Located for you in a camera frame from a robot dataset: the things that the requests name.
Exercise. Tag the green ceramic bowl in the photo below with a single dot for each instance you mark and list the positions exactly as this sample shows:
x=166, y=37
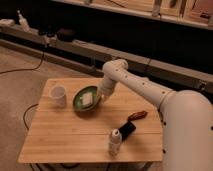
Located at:
x=77, y=101

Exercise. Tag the black round object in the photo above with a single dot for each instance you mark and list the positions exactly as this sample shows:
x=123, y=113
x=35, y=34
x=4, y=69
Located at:
x=65, y=35

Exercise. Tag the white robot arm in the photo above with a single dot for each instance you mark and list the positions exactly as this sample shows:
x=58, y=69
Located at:
x=187, y=118

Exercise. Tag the wooden table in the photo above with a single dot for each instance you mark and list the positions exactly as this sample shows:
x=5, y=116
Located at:
x=60, y=135

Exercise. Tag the white plastic cup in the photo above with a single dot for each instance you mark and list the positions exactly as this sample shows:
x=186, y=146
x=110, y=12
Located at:
x=58, y=95

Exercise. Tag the white sponge block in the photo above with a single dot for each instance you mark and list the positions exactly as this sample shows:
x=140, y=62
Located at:
x=87, y=99

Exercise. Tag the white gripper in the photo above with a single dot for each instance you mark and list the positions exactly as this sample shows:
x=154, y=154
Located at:
x=106, y=88

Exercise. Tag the white spray bottle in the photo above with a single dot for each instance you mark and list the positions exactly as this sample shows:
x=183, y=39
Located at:
x=23, y=22

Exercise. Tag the small white bottle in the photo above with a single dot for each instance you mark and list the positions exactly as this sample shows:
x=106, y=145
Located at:
x=115, y=140

